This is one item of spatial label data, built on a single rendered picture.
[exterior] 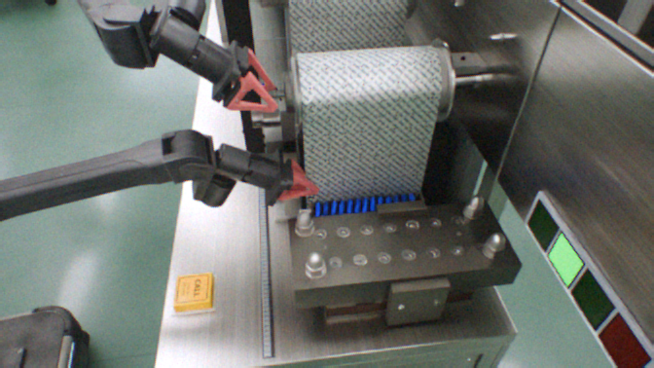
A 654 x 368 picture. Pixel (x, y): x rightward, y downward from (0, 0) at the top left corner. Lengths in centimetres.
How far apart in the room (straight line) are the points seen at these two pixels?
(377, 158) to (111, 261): 169
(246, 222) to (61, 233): 161
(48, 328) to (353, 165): 136
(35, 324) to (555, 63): 176
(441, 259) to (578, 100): 35
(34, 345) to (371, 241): 134
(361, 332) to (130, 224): 174
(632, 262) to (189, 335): 70
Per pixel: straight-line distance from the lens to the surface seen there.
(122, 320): 208
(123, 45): 72
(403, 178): 87
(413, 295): 78
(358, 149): 79
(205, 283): 91
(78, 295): 223
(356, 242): 80
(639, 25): 57
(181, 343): 88
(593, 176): 61
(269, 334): 86
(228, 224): 103
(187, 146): 74
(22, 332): 191
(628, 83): 56
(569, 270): 66
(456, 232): 86
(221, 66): 70
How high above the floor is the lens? 165
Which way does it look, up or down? 43 degrees down
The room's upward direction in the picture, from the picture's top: straight up
